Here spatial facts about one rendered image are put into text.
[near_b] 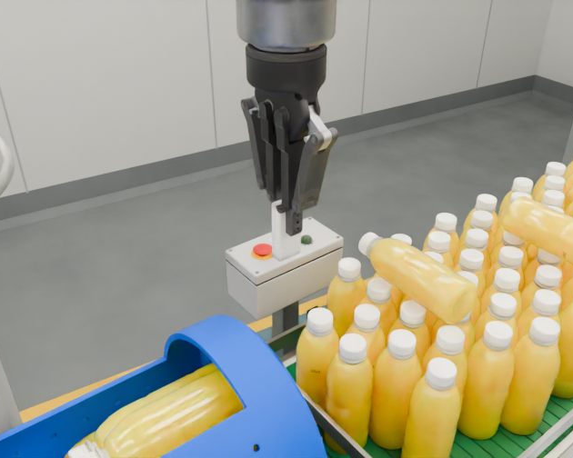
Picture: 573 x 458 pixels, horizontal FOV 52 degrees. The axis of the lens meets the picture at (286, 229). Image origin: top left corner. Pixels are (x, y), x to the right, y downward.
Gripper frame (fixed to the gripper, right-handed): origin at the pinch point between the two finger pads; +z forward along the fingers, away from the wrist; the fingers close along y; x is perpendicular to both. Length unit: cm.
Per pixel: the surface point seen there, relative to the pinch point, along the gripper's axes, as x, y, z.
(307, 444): 6.9, -12.7, 17.9
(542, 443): -30, -22, 38
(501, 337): -30.3, -11.7, 24.4
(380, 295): -24.0, 6.5, 25.2
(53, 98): -49, 268, 71
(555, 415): -44, -18, 45
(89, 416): 22.4, 12.5, 26.3
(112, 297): -30, 172, 135
